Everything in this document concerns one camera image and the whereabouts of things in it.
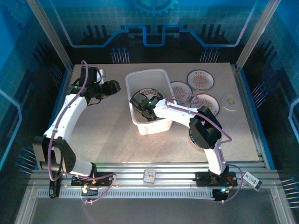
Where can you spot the dark-rimmed lettered plate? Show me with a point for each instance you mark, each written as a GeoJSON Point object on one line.
{"type": "Point", "coordinates": [151, 93]}
{"type": "Point", "coordinates": [191, 140]}

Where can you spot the translucent white plastic bin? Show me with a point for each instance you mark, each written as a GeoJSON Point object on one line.
{"type": "Point", "coordinates": [149, 128]}

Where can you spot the white plate orange sunburst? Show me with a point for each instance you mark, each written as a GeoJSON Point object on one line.
{"type": "Point", "coordinates": [201, 80]}
{"type": "Point", "coordinates": [205, 100]}
{"type": "Point", "coordinates": [181, 89]}

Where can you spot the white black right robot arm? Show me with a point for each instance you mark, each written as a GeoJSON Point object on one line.
{"type": "Point", "coordinates": [177, 112]}

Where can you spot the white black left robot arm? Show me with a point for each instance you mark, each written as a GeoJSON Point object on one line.
{"type": "Point", "coordinates": [70, 109]}

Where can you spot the small white square clock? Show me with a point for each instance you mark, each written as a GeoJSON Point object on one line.
{"type": "Point", "coordinates": [149, 176]}

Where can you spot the white round disc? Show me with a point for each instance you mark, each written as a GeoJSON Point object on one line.
{"type": "Point", "coordinates": [225, 101]}

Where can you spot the black controller box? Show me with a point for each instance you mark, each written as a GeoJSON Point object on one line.
{"type": "Point", "coordinates": [220, 196]}

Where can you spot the white black tag card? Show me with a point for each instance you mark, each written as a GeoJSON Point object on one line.
{"type": "Point", "coordinates": [252, 180]}

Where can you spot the aluminium rail frame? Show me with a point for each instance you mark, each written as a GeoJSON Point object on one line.
{"type": "Point", "coordinates": [175, 172]}

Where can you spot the aluminium frame post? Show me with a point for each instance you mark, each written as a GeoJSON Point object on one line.
{"type": "Point", "coordinates": [50, 35]}
{"type": "Point", "coordinates": [258, 32]}

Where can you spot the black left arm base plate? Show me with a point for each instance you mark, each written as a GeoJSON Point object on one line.
{"type": "Point", "coordinates": [105, 179]}

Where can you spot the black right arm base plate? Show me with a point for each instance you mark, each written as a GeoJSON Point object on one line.
{"type": "Point", "coordinates": [203, 178]}

